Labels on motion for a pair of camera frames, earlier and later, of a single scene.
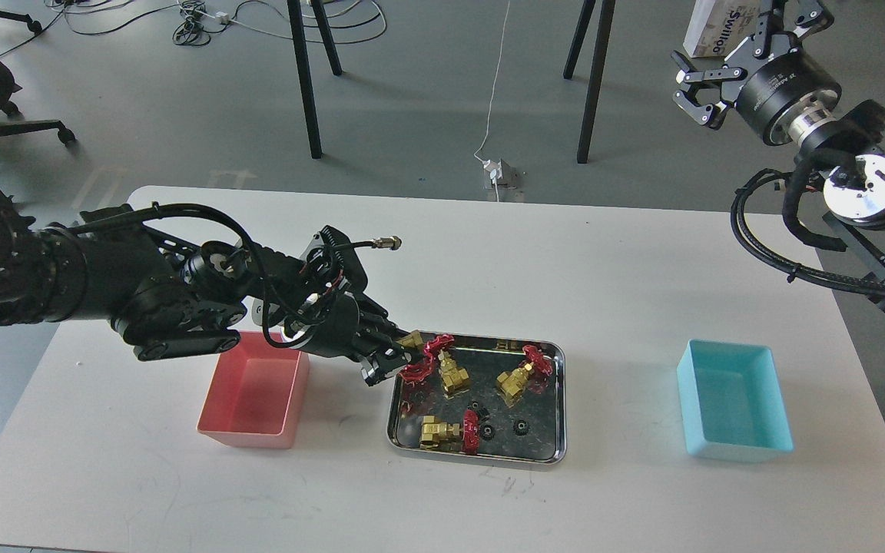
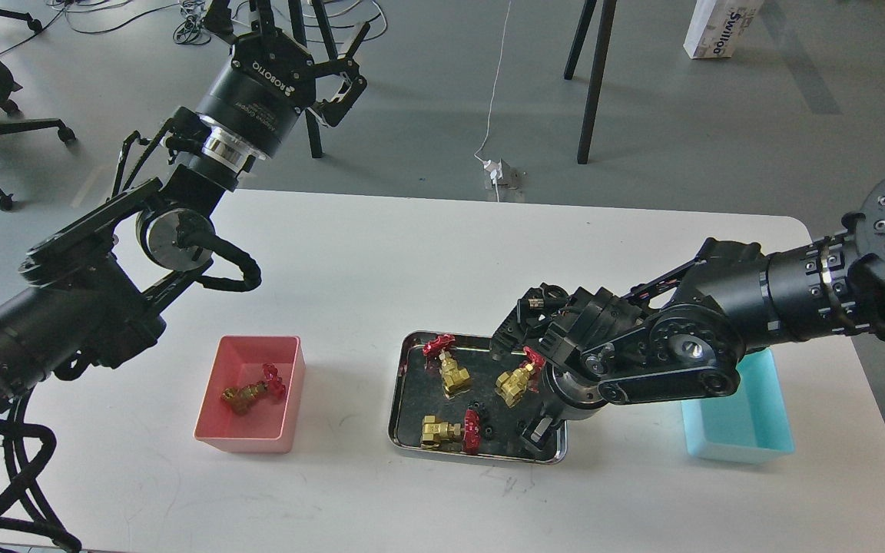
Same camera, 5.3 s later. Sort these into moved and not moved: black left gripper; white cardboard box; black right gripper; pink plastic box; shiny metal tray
Moved: black right gripper; black left gripper
Not moved: pink plastic box; shiny metal tray; white cardboard box
